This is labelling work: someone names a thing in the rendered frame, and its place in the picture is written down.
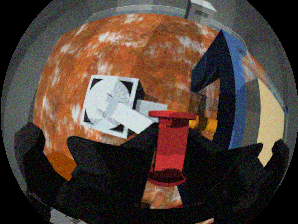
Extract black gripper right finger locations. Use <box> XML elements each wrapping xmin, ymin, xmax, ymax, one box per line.
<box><xmin>184</xmin><ymin>127</ymin><xmax>263</xmax><ymax>206</ymax></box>

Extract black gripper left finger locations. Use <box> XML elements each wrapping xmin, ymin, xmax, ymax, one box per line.
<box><xmin>67</xmin><ymin>123</ymin><xmax>157</xmax><ymax>208</ymax></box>

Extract clear-panelled guard cubby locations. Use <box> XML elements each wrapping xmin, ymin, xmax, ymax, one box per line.
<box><xmin>233</xmin><ymin>36</ymin><xmax>289</xmax><ymax>167</ymax></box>

